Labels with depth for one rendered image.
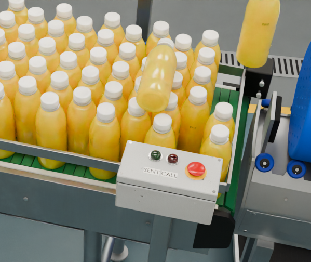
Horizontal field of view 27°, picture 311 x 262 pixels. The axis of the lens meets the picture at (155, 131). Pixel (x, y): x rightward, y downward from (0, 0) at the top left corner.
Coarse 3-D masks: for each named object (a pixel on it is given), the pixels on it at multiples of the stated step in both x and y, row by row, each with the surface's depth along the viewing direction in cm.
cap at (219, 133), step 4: (220, 124) 139; (212, 128) 138; (216, 128) 138; (220, 128) 138; (224, 128) 138; (212, 132) 137; (216, 132) 137; (220, 132) 138; (224, 132) 138; (228, 132) 138; (212, 136) 138; (216, 136) 137; (220, 136) 137; (224, 136) 137; (228, 136) 139; (216, 140) 138; (220, 140) 137; (224, 140) 138
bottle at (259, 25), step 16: (256, 0) 132; (272, 0) 131; (256, 16) 133; (272, 16) 133; (240, 32) 140; (256, 32) 135; (272, 32) 136; (240, 48) 141; (256, 48) 138; (256, 64) 141
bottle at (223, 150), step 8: (208, 136) 141; (208, 144) 139; (216, 144) 138; (224, 144) 138; (200, 152) 142; (208, 152) 140; (216, 152) 139; (224, 152) 139; (224, 160) 140; (224, 168) 142; (224, 176) 145
